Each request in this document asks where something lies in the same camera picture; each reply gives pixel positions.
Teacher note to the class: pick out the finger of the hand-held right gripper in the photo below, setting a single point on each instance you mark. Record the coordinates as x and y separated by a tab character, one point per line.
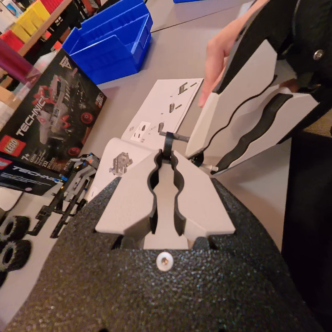
298	114
228	103

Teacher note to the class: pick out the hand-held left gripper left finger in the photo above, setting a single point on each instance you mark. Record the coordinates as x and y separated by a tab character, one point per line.
127	205

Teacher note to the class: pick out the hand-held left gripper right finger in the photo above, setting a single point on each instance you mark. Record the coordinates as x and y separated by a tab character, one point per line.
205	207

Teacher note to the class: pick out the white toy axle pin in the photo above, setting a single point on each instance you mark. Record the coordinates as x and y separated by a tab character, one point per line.
210	167

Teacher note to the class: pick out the black toy beam assembly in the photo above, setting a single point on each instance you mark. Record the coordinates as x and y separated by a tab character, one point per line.
168	145

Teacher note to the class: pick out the grey desk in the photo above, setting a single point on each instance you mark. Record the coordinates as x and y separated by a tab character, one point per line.
176	46

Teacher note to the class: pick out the person's right hand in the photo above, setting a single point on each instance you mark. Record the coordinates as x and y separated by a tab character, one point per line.
217	51

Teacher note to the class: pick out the grey toy car chassis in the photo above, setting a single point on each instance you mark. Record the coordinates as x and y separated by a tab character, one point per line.
77	179

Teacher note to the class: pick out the white instruction booklet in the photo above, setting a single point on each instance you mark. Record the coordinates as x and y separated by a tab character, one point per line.
168	103

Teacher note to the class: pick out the black toy tire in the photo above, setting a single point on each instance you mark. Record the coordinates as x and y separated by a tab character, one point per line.
20	255
18	228

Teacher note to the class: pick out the black toy car box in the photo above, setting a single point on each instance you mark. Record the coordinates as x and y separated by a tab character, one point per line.
51	103

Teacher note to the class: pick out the blue plastic bin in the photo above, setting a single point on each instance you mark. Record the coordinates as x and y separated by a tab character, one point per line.
109	59

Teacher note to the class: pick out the maroon cylinder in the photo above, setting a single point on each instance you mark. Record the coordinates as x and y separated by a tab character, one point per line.
15	62

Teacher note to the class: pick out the red plastic bins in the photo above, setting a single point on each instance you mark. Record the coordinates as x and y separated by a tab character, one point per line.
10	41

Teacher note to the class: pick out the yellow plastic bins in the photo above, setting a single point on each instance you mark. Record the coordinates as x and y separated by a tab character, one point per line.
31	20

